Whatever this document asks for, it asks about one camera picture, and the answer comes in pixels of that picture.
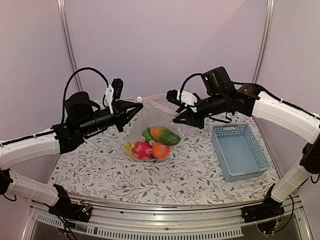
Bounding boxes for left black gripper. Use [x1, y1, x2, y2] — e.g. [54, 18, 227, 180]
[78, 99, 143, 136]

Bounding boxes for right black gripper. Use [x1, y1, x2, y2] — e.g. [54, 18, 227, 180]
[173, 91, 229, 129]

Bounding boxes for green toy bell pepper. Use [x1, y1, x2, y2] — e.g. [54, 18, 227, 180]
[142, 127, 153, 142]

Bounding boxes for green orange toy mango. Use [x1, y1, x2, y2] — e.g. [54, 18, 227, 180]
[150, 126, 181, 146]

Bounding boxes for yellow toy bananas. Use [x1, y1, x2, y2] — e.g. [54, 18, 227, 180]
[124, 141, 135, 157]

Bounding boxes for clear zip top bag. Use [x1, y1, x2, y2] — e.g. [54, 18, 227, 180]
[123, 94, 185, 162]

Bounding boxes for red toy apple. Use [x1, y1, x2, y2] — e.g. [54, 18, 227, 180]
[133, 141, 152, 160]

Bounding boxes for orange toy orange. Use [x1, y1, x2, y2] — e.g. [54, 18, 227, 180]
[151, 142, 171, 160]

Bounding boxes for light blue plastic basket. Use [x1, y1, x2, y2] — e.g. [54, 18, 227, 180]
[211, 123, 270, 183]

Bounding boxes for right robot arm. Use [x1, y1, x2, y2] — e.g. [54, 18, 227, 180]
[166, 66, 320, 218]

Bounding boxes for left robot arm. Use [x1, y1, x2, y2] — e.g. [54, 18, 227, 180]
[0, 91, 143, 217]

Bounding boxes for floral tablecloth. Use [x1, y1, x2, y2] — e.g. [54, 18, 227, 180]
[49, 119, 279, 205]

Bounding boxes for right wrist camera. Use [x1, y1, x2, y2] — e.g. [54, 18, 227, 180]
[166, 90, 198, 106]

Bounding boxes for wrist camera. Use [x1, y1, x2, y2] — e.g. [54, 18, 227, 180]
[102, 78, 124, 114]
[166, 90, 198, 106]

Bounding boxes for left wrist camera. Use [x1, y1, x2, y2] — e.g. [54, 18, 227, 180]
[102, 78, 124, 114]

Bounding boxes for left black cable loop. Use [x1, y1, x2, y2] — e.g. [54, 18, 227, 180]
[61, 67, 111, 121]

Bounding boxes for left aluminium post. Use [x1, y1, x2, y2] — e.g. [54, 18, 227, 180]
[56, 0, 85, 92]

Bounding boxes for aluminium post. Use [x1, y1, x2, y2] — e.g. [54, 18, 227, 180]
[56, 0, 85, 92]
[251, 0, 276, 85]

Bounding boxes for aluminium front rail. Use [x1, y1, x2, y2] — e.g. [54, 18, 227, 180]
[21, 195, 316, 240]

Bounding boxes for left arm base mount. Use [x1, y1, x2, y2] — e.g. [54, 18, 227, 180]
[48, 184, 92, 223]

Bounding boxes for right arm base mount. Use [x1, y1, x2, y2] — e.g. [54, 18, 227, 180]
[241, 184, 285, 235]

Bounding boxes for right aluminium post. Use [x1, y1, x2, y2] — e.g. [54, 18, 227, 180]
[251, 0, 276, 85]

